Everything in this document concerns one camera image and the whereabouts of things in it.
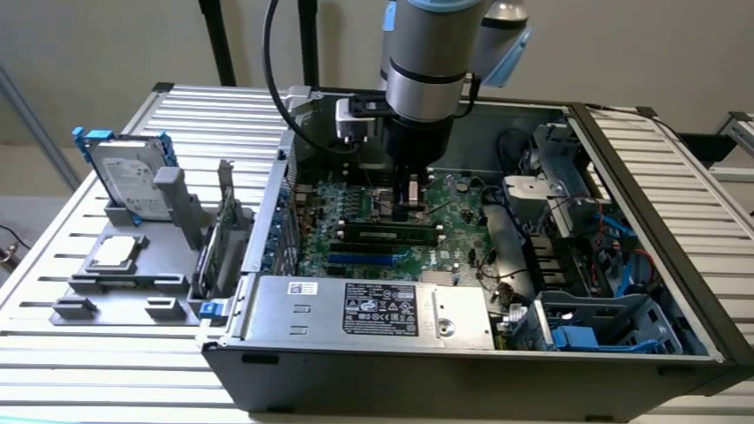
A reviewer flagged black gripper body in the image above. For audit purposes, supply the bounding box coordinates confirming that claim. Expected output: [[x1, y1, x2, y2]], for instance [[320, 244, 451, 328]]
[[384, 115, 456, 173]]

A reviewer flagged green RAM stick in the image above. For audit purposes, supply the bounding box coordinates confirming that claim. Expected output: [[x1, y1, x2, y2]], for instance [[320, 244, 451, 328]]
[[351, 225, 437, 242]]

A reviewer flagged black RAM slot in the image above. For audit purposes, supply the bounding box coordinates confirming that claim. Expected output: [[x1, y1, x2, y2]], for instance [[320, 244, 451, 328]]
[[327, 240, 440, 255]]

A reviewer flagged blue expansion slot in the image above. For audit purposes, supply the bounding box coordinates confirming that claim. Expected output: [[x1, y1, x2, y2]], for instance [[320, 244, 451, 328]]
[[327, 253, 408, 267]]

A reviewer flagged silver CPU socket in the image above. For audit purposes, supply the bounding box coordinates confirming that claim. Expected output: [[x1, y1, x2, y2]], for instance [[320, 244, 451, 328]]
[[367, 186, 427, 223]]

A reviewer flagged green motherboard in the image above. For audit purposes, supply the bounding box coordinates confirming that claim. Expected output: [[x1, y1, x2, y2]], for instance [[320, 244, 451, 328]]
[[293, 170, 513, 310]]

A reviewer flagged silver chipset heatsink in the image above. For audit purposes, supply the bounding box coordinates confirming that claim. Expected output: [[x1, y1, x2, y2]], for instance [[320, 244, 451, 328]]
[[419, 270, 459, 286]]

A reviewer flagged grey metal drive cage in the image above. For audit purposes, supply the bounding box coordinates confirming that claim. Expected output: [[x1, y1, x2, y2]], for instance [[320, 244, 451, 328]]
[[501, 122, 611, 235]]

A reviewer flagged silver power supply unit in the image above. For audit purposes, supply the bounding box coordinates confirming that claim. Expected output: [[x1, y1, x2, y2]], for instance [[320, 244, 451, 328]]
[[237, 275, 496, 352]]

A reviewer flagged black fan shroud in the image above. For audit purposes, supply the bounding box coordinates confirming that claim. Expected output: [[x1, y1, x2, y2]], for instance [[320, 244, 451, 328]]
[[521, 232, 599, 296]]

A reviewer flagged green graphics card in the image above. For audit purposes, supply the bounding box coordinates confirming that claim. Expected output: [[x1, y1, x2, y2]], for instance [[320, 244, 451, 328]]
[[190, 159, 256, 298]]

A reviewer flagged black open PC case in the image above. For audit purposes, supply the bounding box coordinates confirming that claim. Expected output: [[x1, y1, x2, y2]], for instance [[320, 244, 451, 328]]
[[199, 90, 754, 414]]

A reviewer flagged blue grey disk bay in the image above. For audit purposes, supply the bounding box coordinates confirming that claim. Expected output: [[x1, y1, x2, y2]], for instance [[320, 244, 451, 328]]
[[509, 289, 688, 356]]

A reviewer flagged silver hard disk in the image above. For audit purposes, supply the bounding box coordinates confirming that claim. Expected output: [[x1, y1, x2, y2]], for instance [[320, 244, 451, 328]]
[[86, 137, 172, 221]]

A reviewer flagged black box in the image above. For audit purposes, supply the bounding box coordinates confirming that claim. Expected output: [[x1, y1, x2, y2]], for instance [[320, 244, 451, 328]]
[[675, 131, 739, 170]]

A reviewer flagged grey parts rack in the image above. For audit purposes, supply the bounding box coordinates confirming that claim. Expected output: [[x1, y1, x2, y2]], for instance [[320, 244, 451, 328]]
[[48, 166, 256, 327]]

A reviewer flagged silver CPU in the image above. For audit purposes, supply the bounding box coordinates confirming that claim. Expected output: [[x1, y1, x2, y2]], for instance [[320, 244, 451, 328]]
[[93, 236, 142, 269]]

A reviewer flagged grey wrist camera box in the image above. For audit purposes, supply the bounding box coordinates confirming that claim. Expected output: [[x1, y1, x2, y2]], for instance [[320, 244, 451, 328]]
[[333, 97, 381, 145]]

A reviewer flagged black metal post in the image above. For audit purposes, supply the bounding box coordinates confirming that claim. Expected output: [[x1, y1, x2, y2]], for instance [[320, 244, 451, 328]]
[[296, 0, 323, 87], [196, 0, 237, 87]]

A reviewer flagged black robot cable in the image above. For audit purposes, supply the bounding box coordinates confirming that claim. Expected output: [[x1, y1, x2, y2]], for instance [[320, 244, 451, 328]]
[[261, 0, 361, 155]]

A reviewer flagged blue wire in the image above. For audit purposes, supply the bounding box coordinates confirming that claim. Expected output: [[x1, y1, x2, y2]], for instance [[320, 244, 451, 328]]
[[594, 212, 656, 298]]

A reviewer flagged red wire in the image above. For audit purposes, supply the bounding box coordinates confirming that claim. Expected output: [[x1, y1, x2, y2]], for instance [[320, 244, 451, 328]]
[[591, 211, 658, 284]]

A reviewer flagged thin black cable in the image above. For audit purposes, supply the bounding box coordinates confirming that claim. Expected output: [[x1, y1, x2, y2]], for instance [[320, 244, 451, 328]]
[[0, 223, 32, 269]]

